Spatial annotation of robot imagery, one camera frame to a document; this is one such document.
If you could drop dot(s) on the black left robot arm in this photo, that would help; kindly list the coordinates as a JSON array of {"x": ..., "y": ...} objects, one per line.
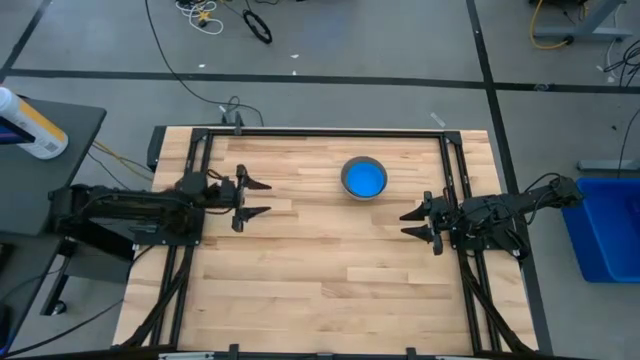
[{"x": 135, "y": 212}]

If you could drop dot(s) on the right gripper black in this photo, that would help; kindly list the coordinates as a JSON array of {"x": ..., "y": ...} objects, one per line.
[{"x": 439, "y": 215}]

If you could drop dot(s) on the grey desk leg base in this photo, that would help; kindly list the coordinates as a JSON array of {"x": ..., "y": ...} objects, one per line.
[{"x": 585, "y": 32}]

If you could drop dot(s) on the dark grey side table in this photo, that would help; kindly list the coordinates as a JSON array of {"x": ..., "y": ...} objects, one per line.
[{"x": 35, "y": 190}]

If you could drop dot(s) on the grey stand foot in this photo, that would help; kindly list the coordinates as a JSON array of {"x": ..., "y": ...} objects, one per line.
[{"x": 607, "y": 165}]

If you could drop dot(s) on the blue plastic bowl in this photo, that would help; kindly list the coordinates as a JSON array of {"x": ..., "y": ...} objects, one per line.
[{"x": 365, "y": 179}]

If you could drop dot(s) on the blue bowl with metal rim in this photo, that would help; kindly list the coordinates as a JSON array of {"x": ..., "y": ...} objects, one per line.
[{"x": 343, "y": 180}]

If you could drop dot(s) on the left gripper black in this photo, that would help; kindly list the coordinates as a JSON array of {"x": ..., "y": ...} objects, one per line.
[{"x": 239, "y": 200}]

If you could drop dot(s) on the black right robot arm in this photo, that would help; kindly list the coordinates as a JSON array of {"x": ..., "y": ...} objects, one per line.
[{"x": 500, "y": 210}]

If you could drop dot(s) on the white canister with yellow label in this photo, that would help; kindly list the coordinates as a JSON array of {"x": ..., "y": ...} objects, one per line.
[{"x": 35, "y": 127}]

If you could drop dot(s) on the blue plastic tub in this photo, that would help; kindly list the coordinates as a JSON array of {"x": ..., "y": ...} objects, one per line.
[{"x": 607, "y": 230}]

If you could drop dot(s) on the black aluminium table frame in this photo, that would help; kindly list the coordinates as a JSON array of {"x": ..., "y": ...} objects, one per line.
[{"x": 320, "y": 133}]

